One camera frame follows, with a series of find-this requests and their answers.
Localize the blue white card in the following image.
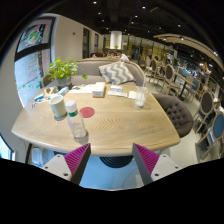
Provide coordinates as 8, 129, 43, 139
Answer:
34, 93, 46, 103

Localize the flat round red coaster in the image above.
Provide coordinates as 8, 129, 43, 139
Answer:
79, 106, 96, 119

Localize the white paper sheet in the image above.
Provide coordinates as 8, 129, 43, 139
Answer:
107, 90, 129, 98

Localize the group of ceiling lights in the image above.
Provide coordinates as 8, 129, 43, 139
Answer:
91, 0, 221, 58

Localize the clear plastic bottle white cap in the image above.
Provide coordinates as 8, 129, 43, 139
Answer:
64, 99, 89, 139

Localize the white ceramic cup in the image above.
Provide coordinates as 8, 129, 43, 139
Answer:
49, 94, 68, 119

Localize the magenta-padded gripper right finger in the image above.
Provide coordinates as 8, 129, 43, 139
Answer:
131, 142, 184, 186

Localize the small light blue box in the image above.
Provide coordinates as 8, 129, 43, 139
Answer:
57, 87, 70, 97

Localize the grey white chevron pillow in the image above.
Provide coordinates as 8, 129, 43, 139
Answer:
98, 61, 136, 85

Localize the grey curved sofa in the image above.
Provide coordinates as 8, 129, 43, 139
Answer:
41, 58, 147, 88

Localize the person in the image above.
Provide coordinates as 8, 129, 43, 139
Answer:
116, 50, 130, 62

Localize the white orange cardboard box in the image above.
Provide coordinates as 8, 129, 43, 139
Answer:
92, 81, 107, 98

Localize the green potted plant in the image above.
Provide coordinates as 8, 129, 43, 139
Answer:
44, 56, 88, 90

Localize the colourful window poster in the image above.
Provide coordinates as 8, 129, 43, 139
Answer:
16, 18, 56, 54

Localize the brown cardboard sheet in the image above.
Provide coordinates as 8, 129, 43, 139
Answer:
43, 85, 60, 99

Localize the clear plastic cup with straw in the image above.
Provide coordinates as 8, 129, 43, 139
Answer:
134, 75, 149, 108

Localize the grey tufted chair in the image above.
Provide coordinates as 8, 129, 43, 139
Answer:
151, 92, 195, 139

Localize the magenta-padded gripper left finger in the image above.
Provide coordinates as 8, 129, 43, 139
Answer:
41, 143, 92, 186

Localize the group of wooden chairs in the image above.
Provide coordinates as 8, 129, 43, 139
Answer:
144, 58, 224, 158

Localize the printed white leaflet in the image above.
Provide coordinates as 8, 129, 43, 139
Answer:
71, 83, 94, 94

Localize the small white blue box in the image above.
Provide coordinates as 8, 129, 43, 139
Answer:
109, 85, 124, 93

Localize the black ribbed table base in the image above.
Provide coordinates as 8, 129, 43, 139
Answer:
99, 155, 134, 169

